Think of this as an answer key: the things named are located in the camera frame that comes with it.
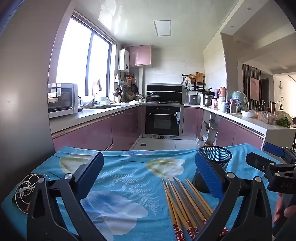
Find white wall water heater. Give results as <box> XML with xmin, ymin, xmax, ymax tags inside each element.
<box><xmin>118</xmin><ymin>49</ymin><xmax>130</xmax><ymax>71</ymax></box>

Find black built-in oven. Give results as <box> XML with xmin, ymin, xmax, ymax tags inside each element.
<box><xmin>145</xmin><ymin>105</ymin><xmax>181</xmax><ymax>138</ymax></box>

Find bunch of wooden chopsticks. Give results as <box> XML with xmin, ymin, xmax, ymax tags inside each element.
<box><xmin>162</xmin><ymin>177</ymin><xmax>229</xmax><ymax>241</ymax></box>

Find stainless steel pot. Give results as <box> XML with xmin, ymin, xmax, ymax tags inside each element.
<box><xmin>202</xmin><ymin>94</ymin><xmax>214</xmax><ymax>106</ymax></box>

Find person's right hand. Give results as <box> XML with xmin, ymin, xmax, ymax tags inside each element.
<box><xmin>275</xmin><ymin>193</ymin><xmax>296</xmax><ymax>224</ymax></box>

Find green leafy vegetables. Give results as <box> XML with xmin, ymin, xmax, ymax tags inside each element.
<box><xmin>276</xmin><ymin>117</ymin><xmax>291</xmax><ymax>128</ymax></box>

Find white microwave oven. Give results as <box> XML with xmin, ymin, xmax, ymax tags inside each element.
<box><xmin>48</xmin><ymin>83</ymin><xmax>79</xmax><ymax>118</ymax></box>

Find silver rice cooker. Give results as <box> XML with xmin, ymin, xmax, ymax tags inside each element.
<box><xmin>186</xmin><ymin>94</ymin><xmax>200</xmax><ymax>105</ymax></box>

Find framed wall picture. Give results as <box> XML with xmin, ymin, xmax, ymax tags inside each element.
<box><xmin>250</xmin><ymin>77</ymin><xmax>261</xmax><ymax>100</ymax></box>

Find black range hood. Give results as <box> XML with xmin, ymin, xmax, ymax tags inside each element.
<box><xmin>146</xmin><ymin>83</ymin><xmax>183</xmax><ymax>103</ymax></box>

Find pink wall cabinet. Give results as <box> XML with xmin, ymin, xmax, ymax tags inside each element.
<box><xmin>125</xmin><ymin>45</ymin><xmax>152</xmax><ymax>67</ymax></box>

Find large kitchen window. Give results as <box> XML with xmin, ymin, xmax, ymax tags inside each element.
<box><xmin>56</xmin><ymin>14</ymin><xmax>115</xmax><ymax>98</ymax></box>

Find pink kitchen base cabinets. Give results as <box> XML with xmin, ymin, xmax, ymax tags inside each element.
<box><xmin>50</xmin><ymin>102</ymin><xmax>142</xmax><ymax>152</ymax></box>
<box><xmin>183</xmin><ymin>105</ymin><xmax>265</xmax><ymax>151</ymax></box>

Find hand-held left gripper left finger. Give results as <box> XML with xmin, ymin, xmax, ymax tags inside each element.
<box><xmin>26</xmin><ymin>152</ymin><xmax>108</xmax><ymax>241</ymax></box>

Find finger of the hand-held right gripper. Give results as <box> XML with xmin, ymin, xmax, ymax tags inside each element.
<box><xmin>264</xmin><ymin>142</ymin><xmax>296</xmax><ymax>163</ymax></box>
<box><xmin>245</xmin><ymin>152</ymin><xmax>296</xmax><ymax>179</ymax></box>

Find black mesh utensil cup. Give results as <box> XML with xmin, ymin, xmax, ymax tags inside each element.
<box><xmin>192</xmin><ymin>146</ymin><xmax>232</xmax><ymax>194</ymax></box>

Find black wall rack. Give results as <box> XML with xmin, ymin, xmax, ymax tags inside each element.
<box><xmin>182</xmin><ymin>72</ymin><xmax>206</xmax><ymax>91</ymax></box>

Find pale green kitchen appliance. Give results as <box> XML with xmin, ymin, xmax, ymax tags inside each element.
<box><xmin>231</xmin><ymin>91</ymin><xmax>250</xmax><ymax>112</ymax></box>

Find white earphone cable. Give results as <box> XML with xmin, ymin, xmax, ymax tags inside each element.
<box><xmin>15</xmin><ymin>173</ymin><xmax>45</xmax><ymax>212</ymax></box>

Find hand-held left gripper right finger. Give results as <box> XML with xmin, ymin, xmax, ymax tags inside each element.
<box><xmin>195</xmin><ymin>152</ymin><xmax>273</xmax><ymax>241</ymax></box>

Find square ceiling light panel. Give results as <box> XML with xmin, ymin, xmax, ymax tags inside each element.
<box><xmin>154</xmin><ymin>20</ymin><xmax>172</xmax><ymax>37</ymax></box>

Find clear plastic container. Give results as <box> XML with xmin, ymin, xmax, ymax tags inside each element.
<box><xmin>258</xmin><ymin>111</ymin><xmax>277</xmax><ymax>125</ymax></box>

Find blue floral tablecloth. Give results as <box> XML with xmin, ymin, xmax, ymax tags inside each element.
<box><xmin>1</xmin><ymin>144</ymin><xmax>289</xmax><ymax>241</ymax></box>

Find black wok with lid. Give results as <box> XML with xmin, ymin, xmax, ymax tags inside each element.
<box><xmin>147</xmin><ymin>92</ymin><xmax>161</xmax><ymax>103</ymax></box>

